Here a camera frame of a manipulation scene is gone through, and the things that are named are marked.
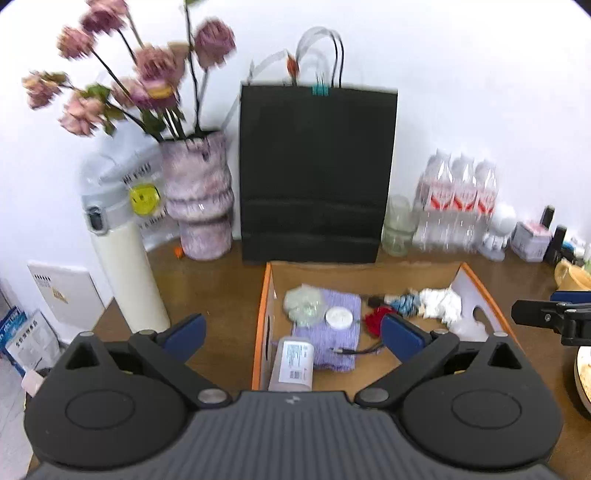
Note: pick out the white bowl with food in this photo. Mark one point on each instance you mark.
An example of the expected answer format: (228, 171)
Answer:
(582, 375)

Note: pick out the small purple white box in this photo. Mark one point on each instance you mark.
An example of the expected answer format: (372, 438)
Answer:
(530, 241)

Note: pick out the cream thermos bottle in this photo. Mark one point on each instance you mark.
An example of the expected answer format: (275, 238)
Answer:
(119, 247)

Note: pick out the left water bottle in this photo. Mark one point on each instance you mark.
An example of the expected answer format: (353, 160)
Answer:
(433, 198)

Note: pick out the water bottle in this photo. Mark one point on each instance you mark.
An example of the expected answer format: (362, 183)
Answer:
(433, 198)
(464, 200)
(487, 183)

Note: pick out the purple ceramic vase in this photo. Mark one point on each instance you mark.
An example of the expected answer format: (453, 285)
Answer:
(198, 194)

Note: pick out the dried pink flowers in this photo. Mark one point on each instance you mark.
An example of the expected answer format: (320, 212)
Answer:
(164, 96)

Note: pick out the blue knitted item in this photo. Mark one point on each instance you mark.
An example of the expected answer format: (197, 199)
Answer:
(408, 304)

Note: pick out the yellow mug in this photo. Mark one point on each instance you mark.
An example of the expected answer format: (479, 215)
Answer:
(569, 277)

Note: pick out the black paper shopping bag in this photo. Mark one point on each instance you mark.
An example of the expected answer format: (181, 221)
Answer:
(315, 161)

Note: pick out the middle water bottle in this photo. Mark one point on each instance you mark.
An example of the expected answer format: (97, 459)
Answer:
(464, 200)

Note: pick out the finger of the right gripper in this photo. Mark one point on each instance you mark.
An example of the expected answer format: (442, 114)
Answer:
(550, 313)

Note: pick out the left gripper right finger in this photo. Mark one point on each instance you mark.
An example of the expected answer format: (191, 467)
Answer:
(421, 355)

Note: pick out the white plastic smiley bag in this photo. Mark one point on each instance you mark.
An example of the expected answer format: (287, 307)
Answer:
(130, 163)

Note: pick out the pale green round puff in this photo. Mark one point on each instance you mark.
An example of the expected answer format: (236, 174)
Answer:
(304, 305)

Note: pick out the red fabric item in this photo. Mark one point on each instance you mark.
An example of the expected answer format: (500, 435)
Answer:
(373, 320)

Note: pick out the right water bottle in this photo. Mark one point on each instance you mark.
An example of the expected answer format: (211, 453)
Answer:
(487, 183)

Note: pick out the white round jar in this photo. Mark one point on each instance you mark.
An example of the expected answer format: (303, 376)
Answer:
(339, 318)

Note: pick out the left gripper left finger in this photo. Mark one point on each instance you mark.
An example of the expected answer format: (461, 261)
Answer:
(164, 356)

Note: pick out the clear labelled bottle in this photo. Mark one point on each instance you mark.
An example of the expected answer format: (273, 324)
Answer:
(293, 366)

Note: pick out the clear glass jar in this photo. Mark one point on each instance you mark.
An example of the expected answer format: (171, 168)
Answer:
(399, 226)

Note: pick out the white robot figurine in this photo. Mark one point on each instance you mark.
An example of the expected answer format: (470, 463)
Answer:
(496, 237)

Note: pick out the red orange cardboard box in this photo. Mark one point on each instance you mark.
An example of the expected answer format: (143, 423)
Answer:
(362, 321)

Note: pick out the black small bottle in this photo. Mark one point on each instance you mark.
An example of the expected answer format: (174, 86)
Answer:
(547, 216)
(553, 253)

